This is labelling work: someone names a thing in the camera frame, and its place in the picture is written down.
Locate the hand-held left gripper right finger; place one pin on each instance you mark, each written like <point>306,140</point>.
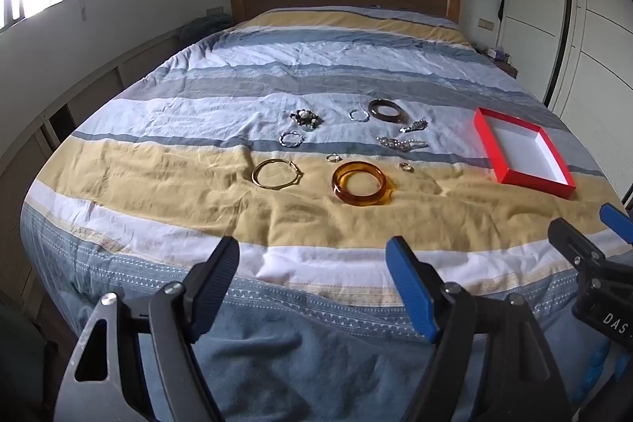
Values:
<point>410,286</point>

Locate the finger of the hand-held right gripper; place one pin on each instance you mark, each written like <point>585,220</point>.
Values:
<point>615,219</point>
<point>576,241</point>

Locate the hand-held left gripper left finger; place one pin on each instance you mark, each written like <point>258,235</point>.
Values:
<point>217,283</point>

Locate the red cardboard box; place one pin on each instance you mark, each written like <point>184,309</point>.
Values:
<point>524,150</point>

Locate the thin gold bangle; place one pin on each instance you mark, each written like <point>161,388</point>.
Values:
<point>257,182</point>

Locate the amber resin bangle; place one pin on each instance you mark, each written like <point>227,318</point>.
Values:
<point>341,192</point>

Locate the person's blue patterned clothing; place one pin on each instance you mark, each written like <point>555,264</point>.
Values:
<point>596,367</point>

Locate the silver wristwatch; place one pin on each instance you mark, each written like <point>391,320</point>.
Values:
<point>414,125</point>

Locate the dark brown bangle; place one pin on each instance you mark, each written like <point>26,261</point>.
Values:
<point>376,115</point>

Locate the wooden nightstand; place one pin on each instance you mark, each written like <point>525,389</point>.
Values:
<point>505,67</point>

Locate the small items on nightstand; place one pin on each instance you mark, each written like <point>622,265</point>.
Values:
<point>497,54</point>

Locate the white wardrobe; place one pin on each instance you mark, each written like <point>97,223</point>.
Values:
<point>583,6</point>

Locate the striped duvet cover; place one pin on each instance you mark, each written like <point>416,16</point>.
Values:
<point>277,66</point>

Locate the teal cushion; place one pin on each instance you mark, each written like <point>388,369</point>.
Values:
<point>202,29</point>

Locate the wall switch plate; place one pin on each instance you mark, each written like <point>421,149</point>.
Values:
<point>214,10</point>
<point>486,24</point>

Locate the low white wall cabinet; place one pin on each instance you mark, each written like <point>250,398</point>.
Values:
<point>59,105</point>

